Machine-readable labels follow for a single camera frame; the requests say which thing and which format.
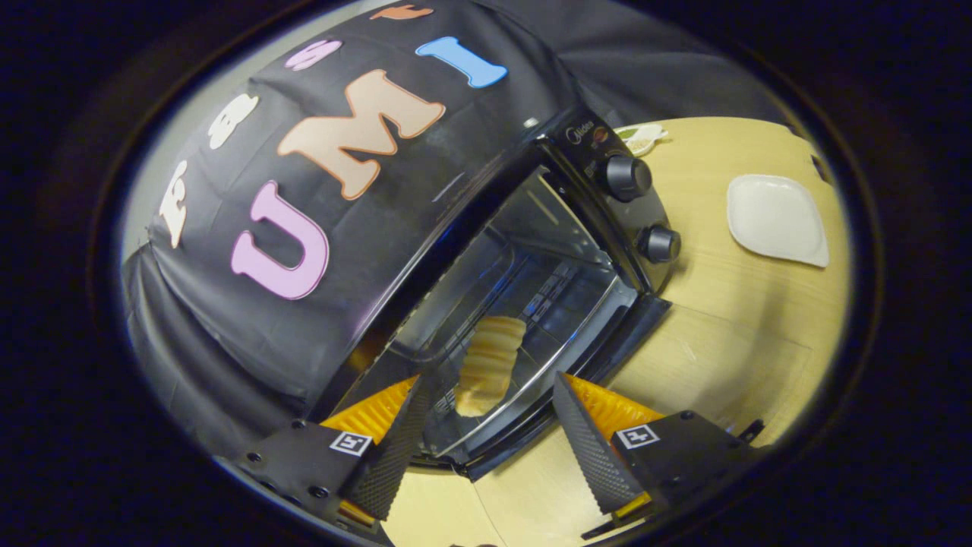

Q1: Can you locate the green and white packet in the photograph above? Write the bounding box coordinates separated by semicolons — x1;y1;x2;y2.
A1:
615;123;670;157

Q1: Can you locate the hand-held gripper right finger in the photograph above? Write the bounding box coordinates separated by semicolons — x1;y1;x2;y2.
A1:
552;372;759;525

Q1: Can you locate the pale ridged bread roll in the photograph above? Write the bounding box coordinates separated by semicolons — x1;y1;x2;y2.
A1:
454;315;528;419

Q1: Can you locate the white plate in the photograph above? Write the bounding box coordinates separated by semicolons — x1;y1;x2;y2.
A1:
727;174;831;269

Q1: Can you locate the black toaster oven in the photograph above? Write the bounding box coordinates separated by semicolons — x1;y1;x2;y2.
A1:
311;106;765;542

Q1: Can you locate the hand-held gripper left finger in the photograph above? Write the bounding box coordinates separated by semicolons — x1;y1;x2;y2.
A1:
215;375;431;533

